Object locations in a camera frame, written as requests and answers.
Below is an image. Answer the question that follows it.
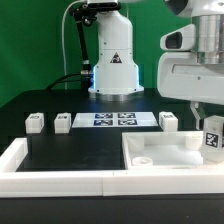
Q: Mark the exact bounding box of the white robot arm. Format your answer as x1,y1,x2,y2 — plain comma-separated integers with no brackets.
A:
87,0,224,130

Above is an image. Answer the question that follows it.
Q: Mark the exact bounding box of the white marker plate with tags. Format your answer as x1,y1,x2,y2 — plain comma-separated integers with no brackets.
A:
72,112,158,128

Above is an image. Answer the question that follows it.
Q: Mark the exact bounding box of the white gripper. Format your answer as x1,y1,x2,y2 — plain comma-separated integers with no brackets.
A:
157,23,224,130

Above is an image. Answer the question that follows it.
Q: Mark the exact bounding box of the black cable bundle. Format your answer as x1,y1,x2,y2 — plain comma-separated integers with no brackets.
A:
45,71,93,91

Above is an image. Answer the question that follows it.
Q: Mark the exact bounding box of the white U-shaped fence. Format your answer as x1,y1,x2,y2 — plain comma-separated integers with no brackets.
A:
0,138,224,198

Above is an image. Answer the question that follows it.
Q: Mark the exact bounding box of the white square tabletop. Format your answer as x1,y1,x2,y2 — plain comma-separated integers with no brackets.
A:
122,131,224,172

